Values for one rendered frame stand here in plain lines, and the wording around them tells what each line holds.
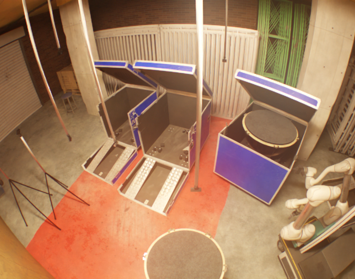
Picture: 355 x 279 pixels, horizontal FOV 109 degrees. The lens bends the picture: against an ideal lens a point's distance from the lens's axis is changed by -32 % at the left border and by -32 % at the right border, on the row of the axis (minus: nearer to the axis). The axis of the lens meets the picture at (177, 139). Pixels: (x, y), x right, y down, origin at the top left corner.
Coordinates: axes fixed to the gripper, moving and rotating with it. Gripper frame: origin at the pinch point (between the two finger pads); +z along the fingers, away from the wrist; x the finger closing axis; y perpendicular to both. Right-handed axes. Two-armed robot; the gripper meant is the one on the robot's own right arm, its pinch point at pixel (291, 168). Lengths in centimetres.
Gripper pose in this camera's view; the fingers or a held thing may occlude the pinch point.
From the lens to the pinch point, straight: 256.4
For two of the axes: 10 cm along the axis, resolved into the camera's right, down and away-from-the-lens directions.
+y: 2.5, -6.5, 7.2
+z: -9.7, -1.3, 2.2
